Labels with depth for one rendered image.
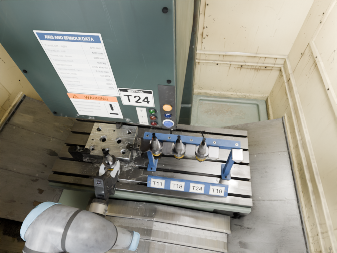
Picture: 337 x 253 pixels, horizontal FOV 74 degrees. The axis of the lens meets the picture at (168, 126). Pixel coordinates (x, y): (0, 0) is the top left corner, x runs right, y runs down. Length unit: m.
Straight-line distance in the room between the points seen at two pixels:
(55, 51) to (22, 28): 0.08
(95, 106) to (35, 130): 1.28
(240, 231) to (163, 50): 1.20
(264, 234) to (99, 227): 1.00
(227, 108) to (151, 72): 1.56
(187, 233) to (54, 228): 0.87
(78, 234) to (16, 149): 1.31
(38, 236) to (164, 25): 0.63
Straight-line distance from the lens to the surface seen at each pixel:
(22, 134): 1.99
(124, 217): 1.48
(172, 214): 1.43
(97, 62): 0.61
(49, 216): 0.76
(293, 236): 1.47
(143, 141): 1.11
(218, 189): 1.30
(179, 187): 1.30
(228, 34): 1.72
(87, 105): 0.76
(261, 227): 1.49
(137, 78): 0.60
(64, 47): 0.62
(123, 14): 0.51
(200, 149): 1.03
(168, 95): 0.62
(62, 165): 1.56
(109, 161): 1.07
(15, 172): 1.88
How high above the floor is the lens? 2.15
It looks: 55 degrees down
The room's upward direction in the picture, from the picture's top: 4 degrees counter-clockwise
